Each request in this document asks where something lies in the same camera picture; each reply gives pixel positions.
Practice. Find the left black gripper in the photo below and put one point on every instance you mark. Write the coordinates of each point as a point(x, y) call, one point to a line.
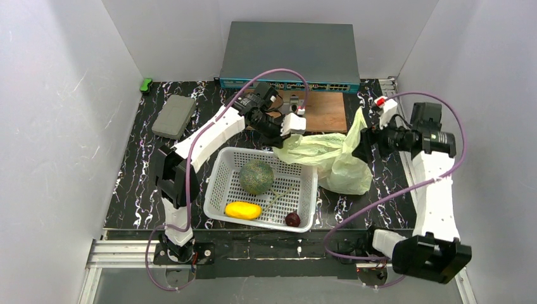
point(274, 128)

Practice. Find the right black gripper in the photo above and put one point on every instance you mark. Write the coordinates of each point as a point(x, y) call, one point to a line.
point(368, 142)

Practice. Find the light green plastic bag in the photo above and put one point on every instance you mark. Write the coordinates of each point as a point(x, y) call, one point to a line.
point(331, 154)

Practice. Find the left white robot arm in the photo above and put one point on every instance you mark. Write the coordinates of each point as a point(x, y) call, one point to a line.
point(176, 167)

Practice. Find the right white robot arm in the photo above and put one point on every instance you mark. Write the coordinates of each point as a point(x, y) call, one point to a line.
point(434, 252)

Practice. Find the green fake melon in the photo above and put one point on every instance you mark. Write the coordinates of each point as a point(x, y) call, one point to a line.
point(256, 177)

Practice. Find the yellow fake mango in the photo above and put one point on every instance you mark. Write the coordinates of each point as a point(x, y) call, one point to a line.
point(243, 210)

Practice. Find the dark red fake fruit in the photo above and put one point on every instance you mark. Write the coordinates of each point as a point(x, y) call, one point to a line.
point(292, 219)

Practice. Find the brown wooden board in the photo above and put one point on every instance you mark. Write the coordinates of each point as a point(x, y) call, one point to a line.
point(324, 111)

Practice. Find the white plastic basket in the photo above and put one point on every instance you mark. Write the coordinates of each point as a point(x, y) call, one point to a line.
point(294, 190)

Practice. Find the grey rectangular case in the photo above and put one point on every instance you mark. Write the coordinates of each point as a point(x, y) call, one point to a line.
point(172, 120)

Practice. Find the green black small tool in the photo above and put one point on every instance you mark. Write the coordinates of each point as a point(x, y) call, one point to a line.
point(146, 86)

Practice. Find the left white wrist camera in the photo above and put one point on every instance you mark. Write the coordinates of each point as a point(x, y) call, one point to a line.
point(294, 122)

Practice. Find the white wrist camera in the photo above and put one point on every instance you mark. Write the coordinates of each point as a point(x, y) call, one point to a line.
point(294, 122)
point(386, 108)

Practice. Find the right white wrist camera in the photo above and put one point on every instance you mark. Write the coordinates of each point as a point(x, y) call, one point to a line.
point(386, 108)

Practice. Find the small metal bracket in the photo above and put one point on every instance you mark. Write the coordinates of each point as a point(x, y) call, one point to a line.
point(292, 104)

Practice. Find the grey network switch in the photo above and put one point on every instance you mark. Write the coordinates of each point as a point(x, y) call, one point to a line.
point(323, 53)

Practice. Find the black base frame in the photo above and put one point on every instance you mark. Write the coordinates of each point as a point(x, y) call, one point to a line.
point(224, 253)

